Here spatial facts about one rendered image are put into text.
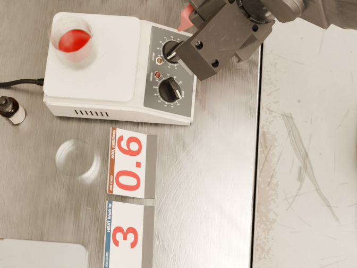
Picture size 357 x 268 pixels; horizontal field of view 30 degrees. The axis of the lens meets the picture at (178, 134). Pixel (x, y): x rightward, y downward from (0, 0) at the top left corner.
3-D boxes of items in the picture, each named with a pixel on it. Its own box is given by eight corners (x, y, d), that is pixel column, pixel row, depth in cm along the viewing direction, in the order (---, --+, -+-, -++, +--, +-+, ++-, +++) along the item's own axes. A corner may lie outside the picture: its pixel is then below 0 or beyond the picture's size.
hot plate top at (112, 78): (142, 19, 90) (142, 16, 89) (133, 104, 87) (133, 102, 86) (54, 13, 91) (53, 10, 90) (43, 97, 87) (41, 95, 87)
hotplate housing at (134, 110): (200, 42, 97) (200, 18, 90) (193, 128, 94) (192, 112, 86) (50, 32, 98) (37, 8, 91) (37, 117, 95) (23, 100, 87)
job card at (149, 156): (157, 135, 94) (155, 127, 90) (154, 199, 92) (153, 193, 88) (113, 134, 94) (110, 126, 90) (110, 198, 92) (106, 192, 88)
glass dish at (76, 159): (90, 136, 94) (87, 133, 92) (102, 173, 93) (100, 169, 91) (53, 150, 94) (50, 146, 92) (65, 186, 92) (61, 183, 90)
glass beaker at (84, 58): (60, 76, 88) (47, 53, 80) (59, 38, 89) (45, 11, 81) (106, 71, 88) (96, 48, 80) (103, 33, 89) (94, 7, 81)
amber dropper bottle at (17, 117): (2, 122, 95) (-14, 108, 88) (9, 102, 96) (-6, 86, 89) (22, 127, 95) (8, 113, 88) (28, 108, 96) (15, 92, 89)
